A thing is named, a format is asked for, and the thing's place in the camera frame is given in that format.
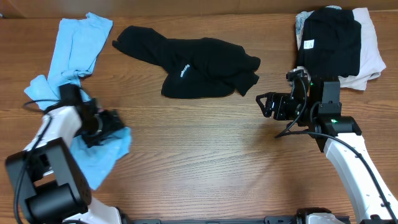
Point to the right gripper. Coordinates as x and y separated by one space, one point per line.
275 98

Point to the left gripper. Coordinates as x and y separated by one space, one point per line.
109 125

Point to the black t-shirt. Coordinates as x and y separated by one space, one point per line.
196 68

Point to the light blue t-shirt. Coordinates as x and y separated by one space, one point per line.
77 46

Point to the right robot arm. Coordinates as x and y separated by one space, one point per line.
313 107

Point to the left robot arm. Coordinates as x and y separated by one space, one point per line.
49 186

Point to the folded black garment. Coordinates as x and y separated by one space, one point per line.
331 43

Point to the folded white garment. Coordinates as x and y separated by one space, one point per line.
371 63

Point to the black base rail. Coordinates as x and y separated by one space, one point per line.
302 216

